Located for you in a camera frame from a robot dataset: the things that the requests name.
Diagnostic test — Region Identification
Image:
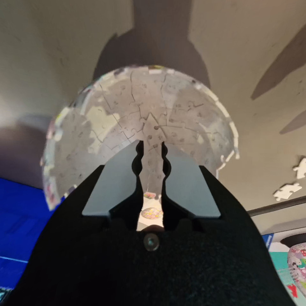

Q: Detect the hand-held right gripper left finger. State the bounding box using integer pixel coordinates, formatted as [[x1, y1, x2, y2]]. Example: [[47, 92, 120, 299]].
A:
[[82, 140, 144, 230]]

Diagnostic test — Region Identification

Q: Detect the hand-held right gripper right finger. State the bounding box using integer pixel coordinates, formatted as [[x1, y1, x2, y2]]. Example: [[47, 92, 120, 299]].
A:
[[161, 141, 221, 230]]

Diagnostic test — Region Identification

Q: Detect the colourful puzzle ball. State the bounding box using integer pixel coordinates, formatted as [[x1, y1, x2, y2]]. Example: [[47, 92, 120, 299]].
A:
[[39, 65, 240, 211]]

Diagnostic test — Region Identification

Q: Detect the puzzle instruction leaflet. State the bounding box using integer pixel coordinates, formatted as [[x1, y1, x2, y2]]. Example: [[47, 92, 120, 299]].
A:
[[137, 191, 164, 231]]

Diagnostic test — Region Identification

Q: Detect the puzzle piece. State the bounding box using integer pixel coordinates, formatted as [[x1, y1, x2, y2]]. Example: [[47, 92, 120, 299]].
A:
[[293, 157, 306, 180], [273, 182, 302, 202]]

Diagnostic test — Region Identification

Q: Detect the colourful puzzle box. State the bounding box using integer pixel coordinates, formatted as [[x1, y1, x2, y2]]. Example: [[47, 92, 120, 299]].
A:
[[262, 233, 306, 306]]

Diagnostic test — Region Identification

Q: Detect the blue plastic bin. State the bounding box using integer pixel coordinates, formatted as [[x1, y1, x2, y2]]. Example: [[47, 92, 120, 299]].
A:
[[0, 178, 66, 290]]

